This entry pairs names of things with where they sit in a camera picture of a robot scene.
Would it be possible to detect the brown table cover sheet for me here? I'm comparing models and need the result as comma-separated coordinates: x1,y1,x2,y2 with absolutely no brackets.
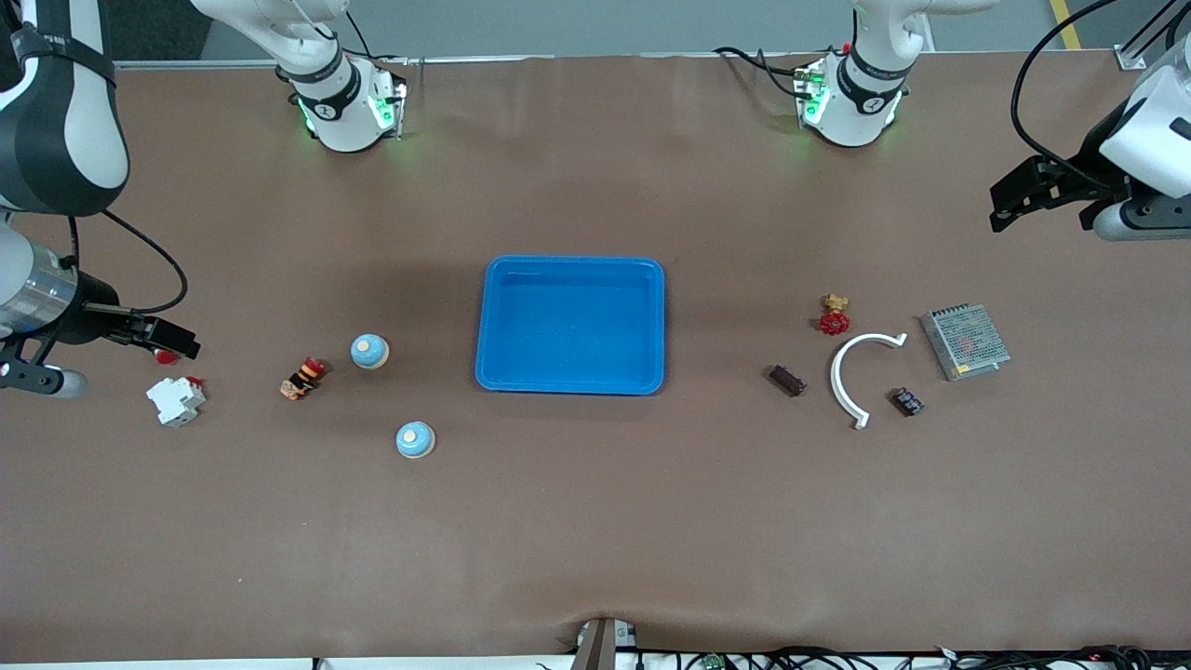
0,51,1191,657

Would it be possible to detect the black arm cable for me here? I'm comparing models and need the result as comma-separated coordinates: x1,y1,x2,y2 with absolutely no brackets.
67,209,190,315
1011,0,1183,185

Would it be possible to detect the white base connector box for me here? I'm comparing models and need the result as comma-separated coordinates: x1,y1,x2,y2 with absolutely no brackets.
793,61,831,128
372,79,410,142

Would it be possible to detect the aluminium frame profile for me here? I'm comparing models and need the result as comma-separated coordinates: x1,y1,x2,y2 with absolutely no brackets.
1115,0,1183,71

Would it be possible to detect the aluminium table edge rail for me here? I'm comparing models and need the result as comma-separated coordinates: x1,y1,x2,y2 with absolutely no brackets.
112,51,1131,71

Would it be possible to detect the black cable bundle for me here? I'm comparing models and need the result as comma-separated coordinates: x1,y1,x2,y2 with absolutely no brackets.
637,645,1191,670

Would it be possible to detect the blue plastic tray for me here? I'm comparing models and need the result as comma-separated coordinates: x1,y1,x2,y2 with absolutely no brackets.
475,255,667,396

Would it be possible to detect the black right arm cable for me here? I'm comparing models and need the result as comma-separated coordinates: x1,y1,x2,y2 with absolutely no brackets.
67,209,190,315

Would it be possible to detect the red mushroom button orange body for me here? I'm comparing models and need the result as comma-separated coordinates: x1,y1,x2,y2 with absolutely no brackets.
279,356,328,402

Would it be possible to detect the brown grey camera mount bracket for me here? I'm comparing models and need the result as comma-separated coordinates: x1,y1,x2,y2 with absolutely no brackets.
569,617,639,670

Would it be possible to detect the white circuit breaker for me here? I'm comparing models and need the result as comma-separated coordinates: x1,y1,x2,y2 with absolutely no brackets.
145,375,207,428

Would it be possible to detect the silver perforated metal power supply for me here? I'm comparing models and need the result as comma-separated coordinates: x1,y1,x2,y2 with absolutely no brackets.
919,302,1012,382

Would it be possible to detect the black base cable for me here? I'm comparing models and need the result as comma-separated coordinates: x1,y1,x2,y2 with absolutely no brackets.
713,45,809,100

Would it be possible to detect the white curved plastic bracket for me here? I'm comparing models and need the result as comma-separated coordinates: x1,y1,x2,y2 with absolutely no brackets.
830,332,908,431

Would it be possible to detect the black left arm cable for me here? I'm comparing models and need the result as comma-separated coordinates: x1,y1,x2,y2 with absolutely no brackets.
1011,0,1183,185

